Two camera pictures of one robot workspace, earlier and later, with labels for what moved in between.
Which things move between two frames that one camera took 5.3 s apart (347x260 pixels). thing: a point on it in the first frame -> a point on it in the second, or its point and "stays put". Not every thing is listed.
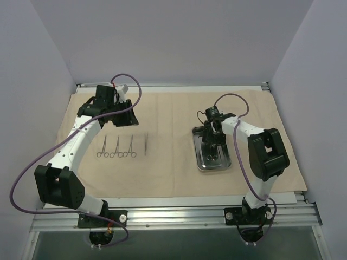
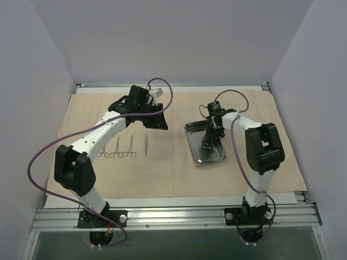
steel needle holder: (213, 155) -> (206, 145)
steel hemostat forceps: (133, 154) stays put
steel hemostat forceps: (120, 154) stays put
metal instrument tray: (225, 162) -> (196, 131)
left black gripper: (126, 113) -> (153, 115)
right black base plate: (241, 216) stays put
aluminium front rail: (300, 216) stays put
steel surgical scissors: (106, 154) stays put
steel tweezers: (146, 144) stays put
